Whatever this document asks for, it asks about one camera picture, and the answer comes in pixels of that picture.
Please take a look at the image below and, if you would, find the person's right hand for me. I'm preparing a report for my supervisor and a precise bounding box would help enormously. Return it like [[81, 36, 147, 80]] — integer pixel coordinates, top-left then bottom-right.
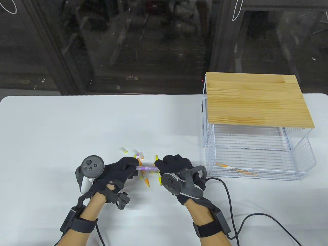
[[154, 155, 213, 205]]

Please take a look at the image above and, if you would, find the orange double-ended highlighter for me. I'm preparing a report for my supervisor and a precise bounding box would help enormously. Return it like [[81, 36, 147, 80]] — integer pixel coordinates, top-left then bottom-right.
[[138, 158, 150, 187], [216, 162, 258, 177]]

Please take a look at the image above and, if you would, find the person's right forearm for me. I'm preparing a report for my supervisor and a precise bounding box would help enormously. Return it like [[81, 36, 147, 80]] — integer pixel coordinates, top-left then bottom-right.
[[184, 199, 232, 246]]

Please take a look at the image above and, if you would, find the black left wrist strap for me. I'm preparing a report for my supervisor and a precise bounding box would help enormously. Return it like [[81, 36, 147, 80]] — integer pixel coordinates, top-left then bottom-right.
[[74, 217, 98, 233]]

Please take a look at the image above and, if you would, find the group of clear highlighter caps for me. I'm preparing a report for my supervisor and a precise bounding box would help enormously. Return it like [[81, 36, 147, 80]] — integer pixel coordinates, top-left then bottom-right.
[[120, 147, 155, 175]]

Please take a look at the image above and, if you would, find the black wrist strap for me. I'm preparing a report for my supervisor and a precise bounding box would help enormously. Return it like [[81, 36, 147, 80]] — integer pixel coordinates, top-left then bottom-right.
[[74, 217, 98, 233], [193, 222, 223, 238]]

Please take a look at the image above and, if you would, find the black left wrist sensor box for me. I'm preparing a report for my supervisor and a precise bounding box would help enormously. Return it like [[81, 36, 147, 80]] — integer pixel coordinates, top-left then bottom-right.
[[60, 208, 78, 232]]

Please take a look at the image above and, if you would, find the person's left hand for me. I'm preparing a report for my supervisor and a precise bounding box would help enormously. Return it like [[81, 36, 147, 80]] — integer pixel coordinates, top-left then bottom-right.
[[85, 157, 140, 211]]

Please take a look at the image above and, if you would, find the person's left forearm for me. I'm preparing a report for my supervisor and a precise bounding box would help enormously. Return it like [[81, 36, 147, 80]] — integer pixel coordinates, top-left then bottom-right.
[[55, 184, 114, 246]]

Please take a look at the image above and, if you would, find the dark window mullion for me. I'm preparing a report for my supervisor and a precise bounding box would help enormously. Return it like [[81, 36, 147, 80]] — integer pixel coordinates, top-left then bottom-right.
[[209, 0, 246, 73], [24, 0, 82, 96]]

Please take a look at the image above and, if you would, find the white blind cord loop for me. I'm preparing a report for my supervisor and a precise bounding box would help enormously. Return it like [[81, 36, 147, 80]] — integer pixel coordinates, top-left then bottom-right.
[[0, 0, 18, 14], [232, 0, 246, 21]]

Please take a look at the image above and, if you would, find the black wrist sensor box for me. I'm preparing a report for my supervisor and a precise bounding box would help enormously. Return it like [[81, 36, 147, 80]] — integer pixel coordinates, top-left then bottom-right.
[[60, 208, 78, 232], [214, 208, 230, 235]]

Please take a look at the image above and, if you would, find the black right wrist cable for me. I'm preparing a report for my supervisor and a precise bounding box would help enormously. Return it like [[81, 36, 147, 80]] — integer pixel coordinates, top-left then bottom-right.
[[206, 178, 303, 246]]

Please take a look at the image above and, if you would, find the black right wrist strap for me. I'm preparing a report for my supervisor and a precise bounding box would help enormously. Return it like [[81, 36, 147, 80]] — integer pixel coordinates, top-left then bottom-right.
[[193, 222, 223, 238]]

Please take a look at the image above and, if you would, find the white wire basket drawer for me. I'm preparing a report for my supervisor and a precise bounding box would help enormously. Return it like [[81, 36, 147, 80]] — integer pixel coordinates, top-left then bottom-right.
[[205, 125, 316, 181]]

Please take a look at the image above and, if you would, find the black left hand controller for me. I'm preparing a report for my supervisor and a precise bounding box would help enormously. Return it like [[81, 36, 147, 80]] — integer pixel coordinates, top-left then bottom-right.
[[75, 155, 105, 194]]

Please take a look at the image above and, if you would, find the black hand controller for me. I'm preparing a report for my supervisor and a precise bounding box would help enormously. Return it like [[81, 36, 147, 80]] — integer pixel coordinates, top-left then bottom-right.
[[75, 155, 105, 194], [160, 166, 207, 199]]

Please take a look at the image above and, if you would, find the black right hand controller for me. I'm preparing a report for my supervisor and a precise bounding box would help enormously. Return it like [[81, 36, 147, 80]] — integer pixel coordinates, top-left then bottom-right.
[[160, 166, 207, 199]]

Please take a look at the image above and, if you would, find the wooden-topped white wire rack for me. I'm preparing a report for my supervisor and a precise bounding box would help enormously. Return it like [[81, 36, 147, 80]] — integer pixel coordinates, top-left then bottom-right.
[[202, 72, 315, 148]]

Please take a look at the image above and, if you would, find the black right wrist sensor box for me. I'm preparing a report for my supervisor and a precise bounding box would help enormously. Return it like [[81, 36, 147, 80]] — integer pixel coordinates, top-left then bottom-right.
[[214, 208, 230, 235]]

